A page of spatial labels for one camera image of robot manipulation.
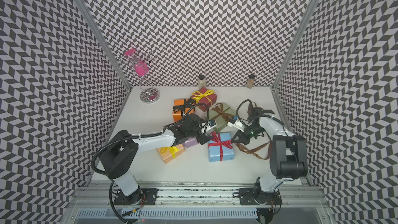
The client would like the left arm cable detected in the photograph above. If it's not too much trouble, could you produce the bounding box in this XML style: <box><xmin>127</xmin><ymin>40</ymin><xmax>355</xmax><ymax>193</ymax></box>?
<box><xmin>163</xmin><ymin>103</ymin><xmax>209</xmax><ymax>136</ymax></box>

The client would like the brown ribbon on green box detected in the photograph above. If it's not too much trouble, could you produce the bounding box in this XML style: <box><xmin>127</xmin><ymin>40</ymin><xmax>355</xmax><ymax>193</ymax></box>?
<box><xmin>210</xmin><ymin>103</ymin><xmax>235</xmax><ymax>124</ymax></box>

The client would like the peach gift box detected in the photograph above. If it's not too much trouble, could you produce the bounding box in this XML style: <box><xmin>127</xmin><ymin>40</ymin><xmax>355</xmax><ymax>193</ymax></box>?
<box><xmin>157</xmin><ymin>144</ymin><xmax>185</xmax><ymax>163</ymax></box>

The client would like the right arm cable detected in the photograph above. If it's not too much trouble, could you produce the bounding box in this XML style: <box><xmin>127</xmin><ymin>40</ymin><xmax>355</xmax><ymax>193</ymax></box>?
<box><xmin>235</xmin><ymin>99</ymin><xmax>259</xmax><ymax>125</ymax></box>

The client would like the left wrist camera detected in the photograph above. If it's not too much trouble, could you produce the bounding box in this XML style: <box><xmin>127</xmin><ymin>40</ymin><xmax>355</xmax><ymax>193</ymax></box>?
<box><xmin>202</xmin><ymin>120</ymin><xmax>217</xmax><ymax>133</ymax></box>

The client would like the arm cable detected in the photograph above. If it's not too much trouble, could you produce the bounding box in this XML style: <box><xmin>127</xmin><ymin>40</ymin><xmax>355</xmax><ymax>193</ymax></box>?
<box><xmin>163</xmin><ymin>103</ymin><xmax>209</xmax><ymax>136</ymax></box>
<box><xmin>235</xmin><ymin>99</ymin><xmax>259</xmax><ymax>125</ymax></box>

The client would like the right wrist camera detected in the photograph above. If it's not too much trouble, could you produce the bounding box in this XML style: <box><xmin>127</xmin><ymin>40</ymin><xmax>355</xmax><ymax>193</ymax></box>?
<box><xmin>228</xmin><ymin>116</ymin><xmax>245</xmax><ymax>132</ymax></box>

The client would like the yellow ribbon on peach box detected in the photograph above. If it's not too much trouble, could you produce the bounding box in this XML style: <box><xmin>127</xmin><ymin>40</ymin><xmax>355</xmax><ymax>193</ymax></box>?
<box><xmin>159</xmin><ymin>147</ymin><xmax>179</xmax><ymax>159</ymax></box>

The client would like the yellow ribbon on maroon box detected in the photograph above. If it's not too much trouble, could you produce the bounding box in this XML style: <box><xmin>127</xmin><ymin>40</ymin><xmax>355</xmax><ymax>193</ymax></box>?
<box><xmin>191</xmin><ymin>89</ymin><xmax>216</xmax><ymax>108</ymax></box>

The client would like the brown ribbon of purple box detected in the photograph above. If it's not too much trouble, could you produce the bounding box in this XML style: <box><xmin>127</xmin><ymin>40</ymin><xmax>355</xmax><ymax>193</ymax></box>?
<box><xmin>236</xmin><ymin>142</ymin><xmax>272</xmax><ymax>160</ymax></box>

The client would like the purple gift box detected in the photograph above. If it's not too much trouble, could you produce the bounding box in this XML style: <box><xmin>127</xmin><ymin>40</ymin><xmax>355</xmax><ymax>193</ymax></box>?
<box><xmin>183</xmin><ymin>138</ymin><xmax>199</xmax><ymax>148</ymax></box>

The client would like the maroon gift box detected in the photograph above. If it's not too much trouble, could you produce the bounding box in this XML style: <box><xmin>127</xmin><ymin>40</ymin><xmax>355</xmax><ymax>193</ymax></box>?
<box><xmin>191</xmin><ymin>86</ymin><xmax>218</xmax><ymax>113</ymax></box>

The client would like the orange gift box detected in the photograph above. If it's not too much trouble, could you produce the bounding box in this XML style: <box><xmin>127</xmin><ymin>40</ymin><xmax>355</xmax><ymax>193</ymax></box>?
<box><xmin>172</xmin><ymin>98</ymin><xmax>196</xmax><ymax>122</ymax></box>

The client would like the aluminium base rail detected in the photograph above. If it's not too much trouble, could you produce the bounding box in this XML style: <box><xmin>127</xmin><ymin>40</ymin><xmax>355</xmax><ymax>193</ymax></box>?
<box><xmin>68</xmin><ymin>180</ymin><xmax>329</xmax><ymax>208</ymax></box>

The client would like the brown spice shaker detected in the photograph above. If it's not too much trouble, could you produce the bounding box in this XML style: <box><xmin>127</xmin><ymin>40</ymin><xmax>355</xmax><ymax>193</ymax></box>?
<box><xmin>246</xmin><ymin>75</ymin><xmax>255</xmax><ymax>89</ymax></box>

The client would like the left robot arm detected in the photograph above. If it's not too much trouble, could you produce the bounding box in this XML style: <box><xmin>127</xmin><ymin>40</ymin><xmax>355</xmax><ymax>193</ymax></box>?
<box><xmin>91</xmin><ymin>114</ymin><xmax>216</xmax><ymax>205</ymax></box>

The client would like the black printed ribbon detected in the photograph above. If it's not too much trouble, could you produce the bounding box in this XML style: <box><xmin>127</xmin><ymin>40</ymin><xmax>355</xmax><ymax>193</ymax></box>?
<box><xmin>172</xmin><ymin>99</ymin><xmax>195</xmax><ymax>121</ymax></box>

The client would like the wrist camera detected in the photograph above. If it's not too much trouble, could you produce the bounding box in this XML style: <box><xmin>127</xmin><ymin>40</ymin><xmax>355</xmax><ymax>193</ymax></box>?
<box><xmin>228</xmin><ymin>116</ymin><xmax>245</xmax><ymax>132</ymax></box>
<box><xmin>202</xmin><ymin>120</ymin><xmax>217</xmax><ymax>133</ymax></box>

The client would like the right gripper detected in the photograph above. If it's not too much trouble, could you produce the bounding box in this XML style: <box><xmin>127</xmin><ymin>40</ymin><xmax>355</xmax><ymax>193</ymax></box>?
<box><xmin>231</xmin><ymin>123</ymin><xmax>266</xmax><ymax>145</ymax></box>

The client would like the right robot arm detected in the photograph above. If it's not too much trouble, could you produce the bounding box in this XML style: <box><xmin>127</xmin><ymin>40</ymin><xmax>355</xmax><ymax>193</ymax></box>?
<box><xmin>228</xmin><ymin>107</ymin><xmax>308</xmax><ymax>206</ymax></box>

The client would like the white spice shaker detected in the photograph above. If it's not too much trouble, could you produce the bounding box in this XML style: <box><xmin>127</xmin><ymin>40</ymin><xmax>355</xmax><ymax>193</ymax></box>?
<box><xmin>198</xmin><ymin>74</ymin><xmax>206</xmax><ymax>89</ymax></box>

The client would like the green gift box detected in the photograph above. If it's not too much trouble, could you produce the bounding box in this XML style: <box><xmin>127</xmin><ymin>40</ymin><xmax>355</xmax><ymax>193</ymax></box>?
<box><xmin>209</xmin><ymin>103</ymin><xmax>236</xmax><ymax>133</ymax></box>

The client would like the blue gift box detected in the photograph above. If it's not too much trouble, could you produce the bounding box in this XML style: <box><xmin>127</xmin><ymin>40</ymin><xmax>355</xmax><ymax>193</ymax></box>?
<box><xmin>207</xmin><ymin>132</ymin><xmax>236</xmax><ymax>163</ymax></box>

